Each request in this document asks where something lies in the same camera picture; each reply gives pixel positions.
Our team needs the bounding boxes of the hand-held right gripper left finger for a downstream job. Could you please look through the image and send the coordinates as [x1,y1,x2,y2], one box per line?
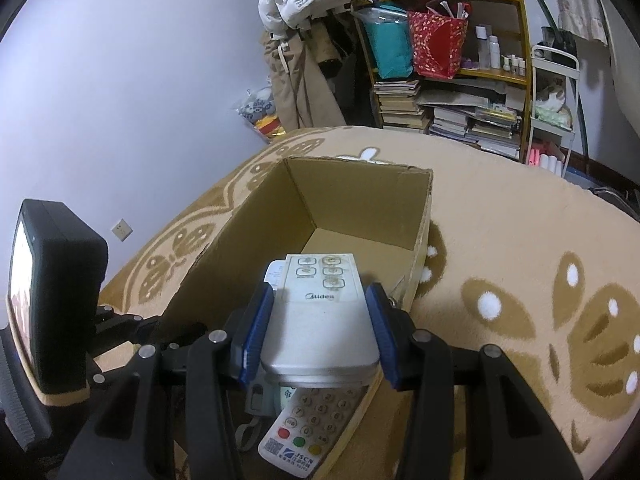
[56,282,277,480]

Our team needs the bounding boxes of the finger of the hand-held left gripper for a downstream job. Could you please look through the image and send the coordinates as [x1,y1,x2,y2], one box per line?
[90,304,208,388]

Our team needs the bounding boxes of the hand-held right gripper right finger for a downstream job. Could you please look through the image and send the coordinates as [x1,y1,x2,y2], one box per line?
[364,281,585,480]

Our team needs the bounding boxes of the white charger plug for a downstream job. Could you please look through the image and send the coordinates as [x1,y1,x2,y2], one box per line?
[263,259,288,291]

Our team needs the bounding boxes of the white air conditioner remote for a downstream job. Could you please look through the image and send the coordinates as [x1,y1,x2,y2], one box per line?
[260,252,381,386]

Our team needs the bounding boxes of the white remote with coloured buttons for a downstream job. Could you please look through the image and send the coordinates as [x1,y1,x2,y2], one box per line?
[257,385,368,471]

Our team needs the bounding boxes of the cardboard box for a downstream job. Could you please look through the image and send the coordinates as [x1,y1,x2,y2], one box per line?
[167,156,435,480]

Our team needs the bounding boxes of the bag of plush toys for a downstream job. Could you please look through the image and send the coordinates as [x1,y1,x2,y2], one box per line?
[232,87,286,141]

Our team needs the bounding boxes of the stack of old books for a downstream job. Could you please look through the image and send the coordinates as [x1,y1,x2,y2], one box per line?
[372,80,431,133]

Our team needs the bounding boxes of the pile of magazines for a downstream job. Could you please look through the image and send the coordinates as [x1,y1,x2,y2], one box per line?
[417,82,523,161]

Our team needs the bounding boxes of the row of pink bottles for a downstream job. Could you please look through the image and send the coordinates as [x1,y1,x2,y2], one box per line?
[527,147,563,173]

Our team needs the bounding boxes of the beige hanging trousers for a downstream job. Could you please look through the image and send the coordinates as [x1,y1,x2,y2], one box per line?
[262,30,341,133]

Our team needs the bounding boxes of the green tissue pack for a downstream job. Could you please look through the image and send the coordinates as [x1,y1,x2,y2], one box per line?
[532,105,572,129]

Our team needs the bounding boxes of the brown hanging coat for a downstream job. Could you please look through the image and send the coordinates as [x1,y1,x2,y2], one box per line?
[305,10,373,126]

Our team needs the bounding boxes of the teal bag in plastic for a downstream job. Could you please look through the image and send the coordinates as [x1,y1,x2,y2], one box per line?
[362,5,416,80]

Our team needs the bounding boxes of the white and orange plush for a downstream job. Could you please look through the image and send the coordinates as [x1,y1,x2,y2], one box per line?
[535,82,568,111]

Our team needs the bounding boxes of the white metal cart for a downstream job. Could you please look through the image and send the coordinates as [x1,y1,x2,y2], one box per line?
[525,42,582,178]

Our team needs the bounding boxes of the red gift bag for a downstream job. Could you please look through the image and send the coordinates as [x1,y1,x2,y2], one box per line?
[406,2,471,79]

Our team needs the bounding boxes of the tall clear bottle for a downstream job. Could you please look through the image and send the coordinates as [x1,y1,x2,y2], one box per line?
[475,25,490,70]

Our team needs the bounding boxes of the wooden shelf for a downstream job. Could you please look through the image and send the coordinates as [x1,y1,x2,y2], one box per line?
[350,0,533,163]

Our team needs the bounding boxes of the pale floral curtain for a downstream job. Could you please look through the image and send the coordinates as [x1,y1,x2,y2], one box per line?
[515,0,608,46]

